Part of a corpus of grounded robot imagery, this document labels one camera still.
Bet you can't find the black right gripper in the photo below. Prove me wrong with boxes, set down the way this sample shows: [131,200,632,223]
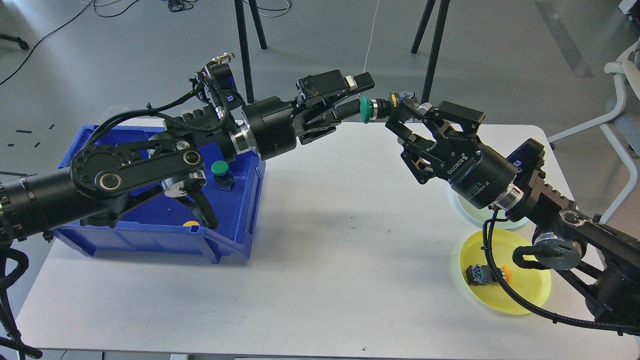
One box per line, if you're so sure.
[385,96,517,208]

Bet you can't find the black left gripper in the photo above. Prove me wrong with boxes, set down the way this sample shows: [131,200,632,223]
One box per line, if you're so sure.
[235,70,375,160]

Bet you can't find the green push button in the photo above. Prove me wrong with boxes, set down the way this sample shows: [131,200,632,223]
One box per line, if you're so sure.
[210,160,236,192]
[359,91,417,124]

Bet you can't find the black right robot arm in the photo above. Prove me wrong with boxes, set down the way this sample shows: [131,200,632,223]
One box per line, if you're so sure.
[360,95,640,336]

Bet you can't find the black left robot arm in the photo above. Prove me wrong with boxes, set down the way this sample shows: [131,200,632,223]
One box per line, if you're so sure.
[1,53,375,360]

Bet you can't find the light green plate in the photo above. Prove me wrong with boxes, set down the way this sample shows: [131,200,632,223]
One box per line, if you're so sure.
[452,191,530,230]

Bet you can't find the yellow plate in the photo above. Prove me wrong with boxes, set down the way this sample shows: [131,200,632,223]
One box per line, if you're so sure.
[458,228,552,315]

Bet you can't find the black tripod right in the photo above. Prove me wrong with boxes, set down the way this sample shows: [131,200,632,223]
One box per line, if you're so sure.
[410,0,450,103]

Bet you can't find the black tripod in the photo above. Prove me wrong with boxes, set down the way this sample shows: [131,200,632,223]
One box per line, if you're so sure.
[234,0,268,104]
[410,0,450,103]

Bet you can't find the black tripod left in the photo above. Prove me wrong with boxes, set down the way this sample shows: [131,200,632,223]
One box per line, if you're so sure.
[234,0,268,104]

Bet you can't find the blue plastic bin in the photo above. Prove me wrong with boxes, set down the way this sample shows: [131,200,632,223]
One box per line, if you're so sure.
[52,143,266,264]

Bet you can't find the black stand foot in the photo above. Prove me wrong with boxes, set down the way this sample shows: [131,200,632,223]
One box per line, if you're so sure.
[0,33,30,50]

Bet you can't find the white cable with plug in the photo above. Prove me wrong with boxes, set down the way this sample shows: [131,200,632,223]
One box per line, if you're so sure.
[361,0,381,76]

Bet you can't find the black floor cables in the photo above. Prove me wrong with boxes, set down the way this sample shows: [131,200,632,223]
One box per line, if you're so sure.
[0,0,293,86]

